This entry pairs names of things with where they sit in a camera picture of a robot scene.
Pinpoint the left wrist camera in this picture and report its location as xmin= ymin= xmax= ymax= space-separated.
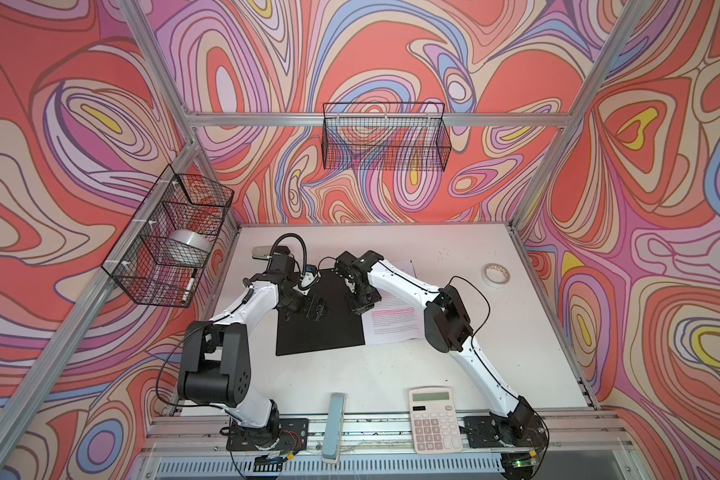
xmin=265 ymin=252 xmax=320 ymax=293

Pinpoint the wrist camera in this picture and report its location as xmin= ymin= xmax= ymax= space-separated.
xmin=265 ymin=252 xmax=320 ymax=293
xmin=334 ymin=251 xmax=363 ymax=280

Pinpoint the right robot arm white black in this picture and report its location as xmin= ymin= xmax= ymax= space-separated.
xmin=334 ymin=250 xmax=549 ymax=446

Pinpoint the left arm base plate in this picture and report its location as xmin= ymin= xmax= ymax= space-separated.
xmin=219 ymin=417 xmax=309 ymax=453

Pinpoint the marker pen in basket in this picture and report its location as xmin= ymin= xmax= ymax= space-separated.
xmin=181 ymin=276 xmax=196 ymax=305

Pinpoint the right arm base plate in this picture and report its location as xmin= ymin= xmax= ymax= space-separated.
xmin=460 ymin=414 xmax=549 ymax=450

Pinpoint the blue folder black inside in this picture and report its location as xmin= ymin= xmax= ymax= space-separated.
xmin=274 ymin=268 xmax=427 ymax=357

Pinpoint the black wire basket back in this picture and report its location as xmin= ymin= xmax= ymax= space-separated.
xmin=321 ymin=100 xmax=452 ymax=172

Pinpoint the printed paper sheet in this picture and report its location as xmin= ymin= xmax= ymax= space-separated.
xmin=361 ymin=260 xmax=437 ymax=345

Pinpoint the black wire basket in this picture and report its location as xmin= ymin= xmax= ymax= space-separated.
xmin=321 ymin=100 xmax=452 ymax=172
xmin=102 ymin=166 xmax=234 ymax=308

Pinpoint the grey tape roll in basket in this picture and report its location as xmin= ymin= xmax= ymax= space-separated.
xmin=168 ymin=229 xmax=212 ymax=252

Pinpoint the grey black stapler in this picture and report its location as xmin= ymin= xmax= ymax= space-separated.
xmin=251 ymin=245 xmax=276 ymax=261

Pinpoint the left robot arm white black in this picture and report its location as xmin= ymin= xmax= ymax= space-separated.
xmin=177 ymin=279 xmax=327 ymax=429

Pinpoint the pink white calculator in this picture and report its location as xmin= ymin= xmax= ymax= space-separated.
xmin=408 ymin=387 xmax=463 ymax=455

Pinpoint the clear tape roll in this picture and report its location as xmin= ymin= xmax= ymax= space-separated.
xmin=481 ymin=263 xmax=511 ymax=287

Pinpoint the light blue eraser bar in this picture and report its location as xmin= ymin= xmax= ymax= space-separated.
xmin=321 ymin=393 xmax=346 ymax=464

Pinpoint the black wire basket left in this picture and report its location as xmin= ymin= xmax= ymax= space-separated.
xmin=102 ymin=166 xmax=234 ymax=308

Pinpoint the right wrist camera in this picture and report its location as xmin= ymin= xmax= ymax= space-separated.
xmin=334 ymin=251 xmax=363 ymax=280

